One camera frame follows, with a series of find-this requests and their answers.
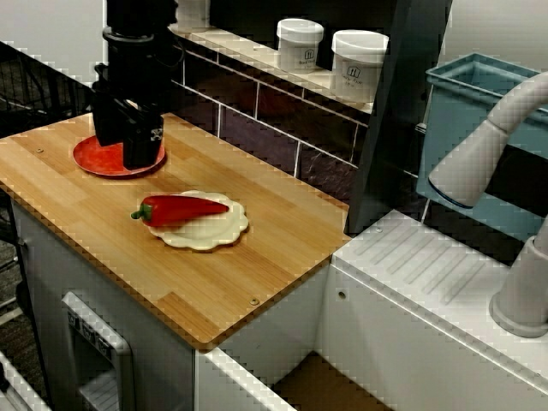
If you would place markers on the white lidded jar with label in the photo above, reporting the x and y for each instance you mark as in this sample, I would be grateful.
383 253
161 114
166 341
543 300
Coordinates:
359 64
299 43

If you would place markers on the dark tile backsplash panel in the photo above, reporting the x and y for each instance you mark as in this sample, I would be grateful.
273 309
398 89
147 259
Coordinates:
265 115

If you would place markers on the white dispenser door panel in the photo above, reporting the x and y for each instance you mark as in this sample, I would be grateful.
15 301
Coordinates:
96 338

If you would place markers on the white toy kitchen cabinet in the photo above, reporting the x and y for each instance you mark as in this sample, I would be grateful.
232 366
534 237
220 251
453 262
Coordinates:
171 364

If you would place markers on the teal plastic bin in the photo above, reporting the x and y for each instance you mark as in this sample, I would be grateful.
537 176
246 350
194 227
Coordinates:
449 111

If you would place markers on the plain white plastic jar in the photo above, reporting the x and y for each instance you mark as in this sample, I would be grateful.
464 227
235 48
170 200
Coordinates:
192 13

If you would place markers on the wide black hutch post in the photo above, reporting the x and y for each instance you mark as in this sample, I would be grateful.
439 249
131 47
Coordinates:
398 107

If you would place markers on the grey toy faucet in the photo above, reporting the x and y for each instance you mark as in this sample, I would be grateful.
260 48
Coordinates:
471 162

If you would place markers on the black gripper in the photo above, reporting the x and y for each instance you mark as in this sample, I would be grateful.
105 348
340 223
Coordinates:
132 77

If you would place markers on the red round plate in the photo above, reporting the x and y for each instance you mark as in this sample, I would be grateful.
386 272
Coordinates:
98 158

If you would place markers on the cream hutch shelf board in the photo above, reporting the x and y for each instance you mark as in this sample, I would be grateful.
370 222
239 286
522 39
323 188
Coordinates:
240 47

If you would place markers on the cream scalloped plate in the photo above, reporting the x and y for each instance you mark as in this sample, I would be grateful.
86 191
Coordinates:
205 235

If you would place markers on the red toy bell pepper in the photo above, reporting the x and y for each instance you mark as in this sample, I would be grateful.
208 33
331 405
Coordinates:
180 210

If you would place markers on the aluminium frame rail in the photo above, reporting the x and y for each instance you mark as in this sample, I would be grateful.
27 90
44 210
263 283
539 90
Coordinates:
13 385

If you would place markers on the white toy sink with drainboard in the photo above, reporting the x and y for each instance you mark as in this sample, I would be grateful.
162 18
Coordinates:
406 342

